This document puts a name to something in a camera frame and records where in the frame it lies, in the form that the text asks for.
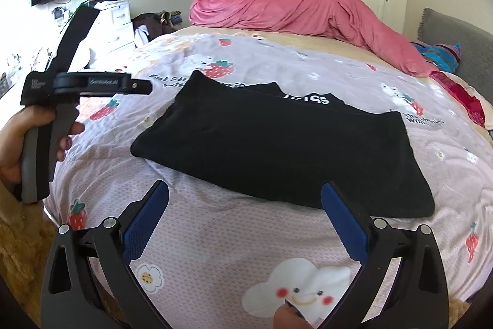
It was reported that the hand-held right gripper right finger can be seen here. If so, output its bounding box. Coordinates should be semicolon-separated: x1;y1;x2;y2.
321;180;449;329

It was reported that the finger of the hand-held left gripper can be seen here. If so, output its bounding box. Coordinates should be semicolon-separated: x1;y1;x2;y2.
129;79;153;96

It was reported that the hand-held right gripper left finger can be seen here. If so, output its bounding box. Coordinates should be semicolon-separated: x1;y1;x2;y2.
48;179;170;329

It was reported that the black sweatshirt with orange cuffs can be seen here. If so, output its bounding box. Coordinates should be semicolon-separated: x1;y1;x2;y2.
131;70;436;219

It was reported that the pile of dark clothes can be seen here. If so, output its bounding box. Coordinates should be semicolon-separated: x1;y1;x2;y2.
133;10;185;44

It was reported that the person's left hand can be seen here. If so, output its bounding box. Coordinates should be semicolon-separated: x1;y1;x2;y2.
0;107;85;185

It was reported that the person's right hand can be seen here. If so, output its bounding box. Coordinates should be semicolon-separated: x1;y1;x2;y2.
273;304;309;329

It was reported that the white drawer cabinet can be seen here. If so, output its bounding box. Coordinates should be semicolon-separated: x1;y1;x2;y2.
88;0;135;56

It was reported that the strawberry print bedsheet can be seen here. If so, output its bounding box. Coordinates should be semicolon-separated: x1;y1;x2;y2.
42;24;493;329

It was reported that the brown fuzzy rug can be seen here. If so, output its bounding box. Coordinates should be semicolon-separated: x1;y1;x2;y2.
0;183;116;329

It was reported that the pink duvet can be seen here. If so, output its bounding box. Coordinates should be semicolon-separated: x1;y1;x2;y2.
189;0;436;77

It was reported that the red patterned pillow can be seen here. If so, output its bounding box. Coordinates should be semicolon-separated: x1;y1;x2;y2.
429;71;488;129

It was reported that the blue striped cloth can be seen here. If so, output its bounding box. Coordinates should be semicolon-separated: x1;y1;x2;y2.
412;41;463;73

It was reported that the grey quilted headboard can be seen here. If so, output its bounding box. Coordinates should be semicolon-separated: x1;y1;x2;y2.
418;7;493;91

